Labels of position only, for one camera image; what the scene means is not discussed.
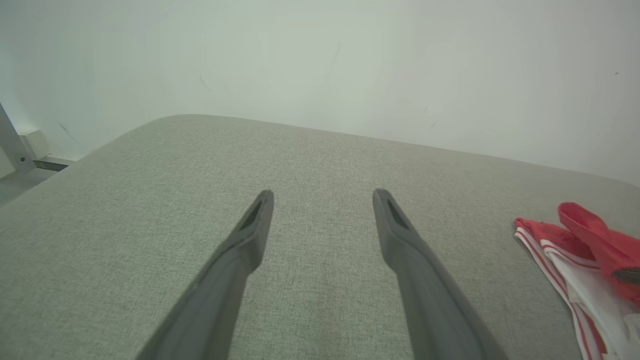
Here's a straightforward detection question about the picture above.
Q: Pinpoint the white wall box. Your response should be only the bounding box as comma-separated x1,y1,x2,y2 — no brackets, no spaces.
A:
19,129,52,161

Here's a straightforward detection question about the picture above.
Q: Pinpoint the grey metal leg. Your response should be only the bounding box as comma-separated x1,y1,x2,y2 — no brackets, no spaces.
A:
0,102,37,175

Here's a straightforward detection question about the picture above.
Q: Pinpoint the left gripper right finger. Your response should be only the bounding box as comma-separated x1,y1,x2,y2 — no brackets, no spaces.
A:
372,188,511,360

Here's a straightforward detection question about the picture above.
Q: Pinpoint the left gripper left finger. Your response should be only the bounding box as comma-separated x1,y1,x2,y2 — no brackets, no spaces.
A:
136,189,275,360

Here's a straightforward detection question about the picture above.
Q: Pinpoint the red basketball jersey white trim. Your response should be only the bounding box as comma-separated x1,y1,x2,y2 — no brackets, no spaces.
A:
514,201,640,360

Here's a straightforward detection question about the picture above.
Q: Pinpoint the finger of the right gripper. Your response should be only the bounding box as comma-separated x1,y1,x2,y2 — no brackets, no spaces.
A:
614,267,640,286

